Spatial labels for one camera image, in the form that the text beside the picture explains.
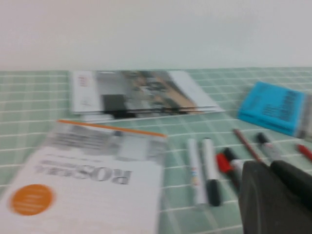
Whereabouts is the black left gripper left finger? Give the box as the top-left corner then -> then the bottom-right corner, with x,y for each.
238,161 -> 312,234

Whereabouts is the green checkered tablecloth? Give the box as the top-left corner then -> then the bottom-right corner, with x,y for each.
0,67 -> 312,234

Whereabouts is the red pen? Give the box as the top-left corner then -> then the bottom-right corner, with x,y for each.
296,143 -> 312,163

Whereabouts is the white marker with black cap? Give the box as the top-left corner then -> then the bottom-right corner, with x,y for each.
201,137 -> 223,207

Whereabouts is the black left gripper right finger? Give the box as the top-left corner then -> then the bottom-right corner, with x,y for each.
270,160 -> 312,212

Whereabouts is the magazine with photo cover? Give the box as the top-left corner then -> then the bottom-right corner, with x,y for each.
81,108 -> 225,123
70,70 -> 220,114
73,106 -> 224,117

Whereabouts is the blue box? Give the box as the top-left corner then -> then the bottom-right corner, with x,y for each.
237,81 -> 312,139

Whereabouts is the white labelled marker black cap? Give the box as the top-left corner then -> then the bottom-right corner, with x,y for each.
223,147 -> 244,176

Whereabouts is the white orange ROS book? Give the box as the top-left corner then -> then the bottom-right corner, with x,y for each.
0,119 -> 168,234

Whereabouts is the white paint marker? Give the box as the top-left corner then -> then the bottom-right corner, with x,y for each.
187,138 -> 208,205

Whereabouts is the dark red pencil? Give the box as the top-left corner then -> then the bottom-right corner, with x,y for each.
233,128 -> 263,163

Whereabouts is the dark marker with red cap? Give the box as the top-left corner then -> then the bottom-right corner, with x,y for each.
215,152 -> 242,193

